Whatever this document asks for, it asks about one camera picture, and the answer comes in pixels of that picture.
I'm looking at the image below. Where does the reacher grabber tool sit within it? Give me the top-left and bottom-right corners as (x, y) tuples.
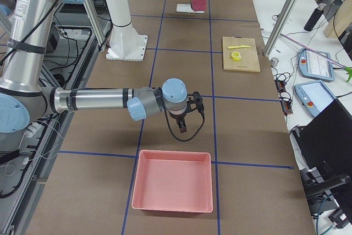
(280, 34), (352, 82)

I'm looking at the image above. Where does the small metal cylinder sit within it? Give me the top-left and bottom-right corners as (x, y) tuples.
(270, 57), (279, 68)

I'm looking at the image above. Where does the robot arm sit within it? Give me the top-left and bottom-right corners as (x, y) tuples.
(1, 0), (191, 133)

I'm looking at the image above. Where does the yellow lemon slice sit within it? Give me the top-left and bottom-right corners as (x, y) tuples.
(230, 51), (241, 61)

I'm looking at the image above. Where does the pink fleece cloth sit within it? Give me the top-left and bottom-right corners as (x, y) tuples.
(190, 0), (207, 12)

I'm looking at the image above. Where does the near teach pendant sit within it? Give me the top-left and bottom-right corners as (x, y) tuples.
(294, 80), (337, 117)

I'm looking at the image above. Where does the white pedestal column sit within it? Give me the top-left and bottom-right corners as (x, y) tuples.
(106, 0), (148, 62)

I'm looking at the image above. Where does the white rectangular tray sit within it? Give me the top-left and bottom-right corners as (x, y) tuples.
(176, 4), (205, 14)

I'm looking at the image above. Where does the far teach pendant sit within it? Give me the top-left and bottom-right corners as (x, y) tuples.
(299, 49), (335, 82)

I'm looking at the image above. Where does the pink plastic bin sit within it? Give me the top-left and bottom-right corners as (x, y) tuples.
(131, 150), (213, 213)

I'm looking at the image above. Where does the yellow plastic knife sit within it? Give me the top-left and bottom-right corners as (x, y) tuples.
(227, 45), (252, 50)

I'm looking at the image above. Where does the aluminium frame post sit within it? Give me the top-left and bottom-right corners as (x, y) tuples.
(263, 0), (297, 57)

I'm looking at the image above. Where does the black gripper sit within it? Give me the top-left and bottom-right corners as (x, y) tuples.
(168, 110), (188, 133)

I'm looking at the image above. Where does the teach pendant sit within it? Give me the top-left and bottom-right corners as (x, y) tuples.
(299, 49), (335, 82)
(294, 80), (337, 117)

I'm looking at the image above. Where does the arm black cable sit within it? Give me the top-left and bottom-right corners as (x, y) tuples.
(163, 100), (205, 143)

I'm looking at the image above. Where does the black bottle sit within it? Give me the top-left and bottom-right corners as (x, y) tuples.
(304, 3), (326, 31)

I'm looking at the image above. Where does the wooden cutting board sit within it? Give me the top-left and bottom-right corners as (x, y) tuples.
(222, 36), (261, 73)

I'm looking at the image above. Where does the black monitor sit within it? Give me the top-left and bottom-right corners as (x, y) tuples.
(293, 99), (351, 221)

